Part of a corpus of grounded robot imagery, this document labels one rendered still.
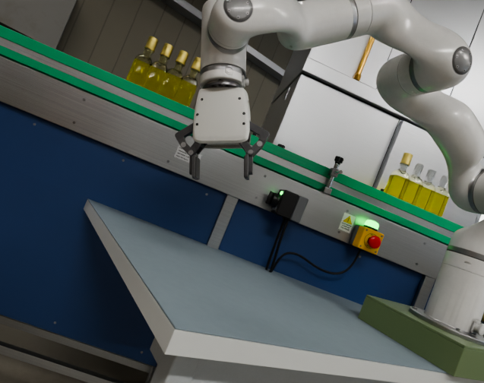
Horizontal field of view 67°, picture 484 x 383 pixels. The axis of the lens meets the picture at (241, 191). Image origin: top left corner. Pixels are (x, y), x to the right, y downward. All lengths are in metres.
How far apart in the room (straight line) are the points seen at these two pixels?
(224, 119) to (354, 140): 1.03
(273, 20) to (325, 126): 0.97
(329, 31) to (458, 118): 0.37
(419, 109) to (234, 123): 0.49
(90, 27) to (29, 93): 2.31
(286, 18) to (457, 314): 0.78
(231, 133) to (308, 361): 0.39
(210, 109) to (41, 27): 2.62
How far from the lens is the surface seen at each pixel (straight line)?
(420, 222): 1.42
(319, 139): 1.56
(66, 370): 1.36
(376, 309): 1.05
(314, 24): 0.77
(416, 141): 1.71
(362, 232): 1.23
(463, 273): 1.06
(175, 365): 0.55
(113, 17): 3.61
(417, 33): 0.87
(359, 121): 1.64
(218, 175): 1.16
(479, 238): 1.06
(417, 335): 0.99
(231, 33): 0.63
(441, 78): 0.86
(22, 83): 1.30
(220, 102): 0.66
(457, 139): 0.98
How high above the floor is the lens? 0.92
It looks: 2 degrees up
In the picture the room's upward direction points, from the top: 22 degrees clockwise
